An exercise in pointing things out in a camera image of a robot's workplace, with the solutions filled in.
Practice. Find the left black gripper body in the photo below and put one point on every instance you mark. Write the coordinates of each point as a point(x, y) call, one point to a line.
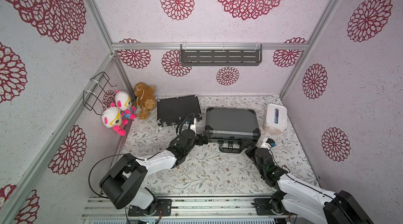
point(198, 141)

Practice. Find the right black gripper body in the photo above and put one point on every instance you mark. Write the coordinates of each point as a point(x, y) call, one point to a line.
point(252, 150)

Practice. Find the grey hard poker case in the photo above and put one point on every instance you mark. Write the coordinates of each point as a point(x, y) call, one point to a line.
point(232, 128)

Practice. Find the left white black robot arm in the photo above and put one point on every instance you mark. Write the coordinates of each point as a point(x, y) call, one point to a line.
point(122, 183)

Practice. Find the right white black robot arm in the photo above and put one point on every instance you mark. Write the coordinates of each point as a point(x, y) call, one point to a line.
point(293, 195)

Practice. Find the black flat poker case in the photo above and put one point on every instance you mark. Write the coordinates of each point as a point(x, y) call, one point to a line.
point(173, 110)

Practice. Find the white tissue box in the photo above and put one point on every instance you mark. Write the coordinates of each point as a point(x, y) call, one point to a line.
point(275, 120)

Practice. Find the brown teddy bear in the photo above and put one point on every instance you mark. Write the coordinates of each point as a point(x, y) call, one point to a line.
point(145, 99)

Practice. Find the upper pink white plush doll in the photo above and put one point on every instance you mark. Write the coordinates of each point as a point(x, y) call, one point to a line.
point(124, 104)

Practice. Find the pink white plush doll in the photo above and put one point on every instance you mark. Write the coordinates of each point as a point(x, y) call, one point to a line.
point(113, 119)
point(124, 104)

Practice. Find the lower pink white plush doll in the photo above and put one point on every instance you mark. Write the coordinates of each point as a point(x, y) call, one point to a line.
point(113, 119)

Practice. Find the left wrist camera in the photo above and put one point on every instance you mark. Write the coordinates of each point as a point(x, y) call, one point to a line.
point(192, 126)

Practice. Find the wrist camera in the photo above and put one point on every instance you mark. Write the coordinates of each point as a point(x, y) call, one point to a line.
point(192, 126)
point(268, 143)

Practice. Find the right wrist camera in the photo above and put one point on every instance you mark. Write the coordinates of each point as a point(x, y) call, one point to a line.
point(268, 143)

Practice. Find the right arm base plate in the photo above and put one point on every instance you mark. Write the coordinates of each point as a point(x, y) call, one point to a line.
point(268, 206)

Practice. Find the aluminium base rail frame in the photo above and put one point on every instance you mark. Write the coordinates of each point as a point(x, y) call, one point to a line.
point(184, 206)

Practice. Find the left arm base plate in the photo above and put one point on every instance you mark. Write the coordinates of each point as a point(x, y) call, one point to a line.
point(160, 207)

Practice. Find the grey metal wall shelf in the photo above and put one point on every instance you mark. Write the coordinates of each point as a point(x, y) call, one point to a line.
point(223, 57)

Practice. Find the black wire wall basket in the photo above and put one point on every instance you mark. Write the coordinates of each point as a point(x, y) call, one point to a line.
point(92, 97)

